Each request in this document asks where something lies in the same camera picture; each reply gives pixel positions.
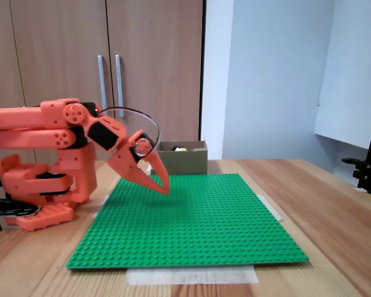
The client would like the green studded baseplate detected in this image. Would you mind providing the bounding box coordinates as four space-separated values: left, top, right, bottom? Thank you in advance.
66 173 310 270

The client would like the short masking tape strip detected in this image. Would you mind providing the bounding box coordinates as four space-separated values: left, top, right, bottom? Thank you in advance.
255 193 284 222
92 196 111 219

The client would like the cardboard box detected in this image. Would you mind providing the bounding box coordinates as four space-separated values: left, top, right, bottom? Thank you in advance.
148 140 208 176

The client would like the metal cabinet handle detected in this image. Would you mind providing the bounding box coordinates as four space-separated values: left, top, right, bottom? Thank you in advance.
97 54 108 110
115 54 125 118

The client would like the brown wooden cabinet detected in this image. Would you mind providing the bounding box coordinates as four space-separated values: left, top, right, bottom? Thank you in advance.
0 0 205 161

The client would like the long masking tape strip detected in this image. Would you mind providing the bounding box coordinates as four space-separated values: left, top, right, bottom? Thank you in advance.
126 265 260 286

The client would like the black camera stand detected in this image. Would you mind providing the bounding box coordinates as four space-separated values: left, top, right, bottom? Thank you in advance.
341 91 371 195

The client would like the white wall panel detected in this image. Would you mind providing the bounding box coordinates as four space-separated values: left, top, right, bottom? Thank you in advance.
313 0 371 151

